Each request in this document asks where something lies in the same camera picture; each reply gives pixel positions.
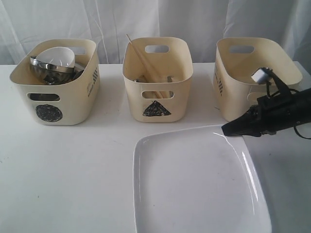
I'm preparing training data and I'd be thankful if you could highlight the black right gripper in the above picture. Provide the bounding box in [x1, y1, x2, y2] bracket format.
[221, 89, 311, 136]

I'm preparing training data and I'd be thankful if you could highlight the large white plate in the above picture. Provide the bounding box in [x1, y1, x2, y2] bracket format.
[133, 125, 272, 233]

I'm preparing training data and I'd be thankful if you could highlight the steel table knife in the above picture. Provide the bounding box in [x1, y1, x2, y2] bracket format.
[167, 76, 173, 83]

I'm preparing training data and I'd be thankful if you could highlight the wooden chopstick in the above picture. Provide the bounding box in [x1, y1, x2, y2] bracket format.
[125, 33, 164, 99]
[142, 61, 168, 99]

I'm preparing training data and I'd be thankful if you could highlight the white plastic bowl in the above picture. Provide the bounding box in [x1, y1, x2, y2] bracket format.
[36, 47, 75, 68]

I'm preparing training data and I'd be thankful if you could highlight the stainless steel bowl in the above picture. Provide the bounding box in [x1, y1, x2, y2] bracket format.
[30, 56, 74, 85]

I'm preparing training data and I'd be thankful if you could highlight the cream bin with square mark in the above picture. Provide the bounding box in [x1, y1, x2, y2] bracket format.
[213, 37, 303, 121]

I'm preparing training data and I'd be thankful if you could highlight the cream bin with triangle mark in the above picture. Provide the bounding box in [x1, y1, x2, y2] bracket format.
[122, 37, 193, 122]

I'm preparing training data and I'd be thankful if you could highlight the white curtain backdrop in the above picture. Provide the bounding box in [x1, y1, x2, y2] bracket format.
[0, 0, 311, 70]

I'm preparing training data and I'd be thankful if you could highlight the cream bin with circle mark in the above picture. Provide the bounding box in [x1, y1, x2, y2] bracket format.
[10, 39, 100, 125]

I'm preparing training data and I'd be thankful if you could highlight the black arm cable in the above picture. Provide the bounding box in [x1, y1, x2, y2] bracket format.
[264, 75, 311, 140]

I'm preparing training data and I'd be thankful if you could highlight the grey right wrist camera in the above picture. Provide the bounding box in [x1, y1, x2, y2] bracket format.
[251, 67, 272, 85]

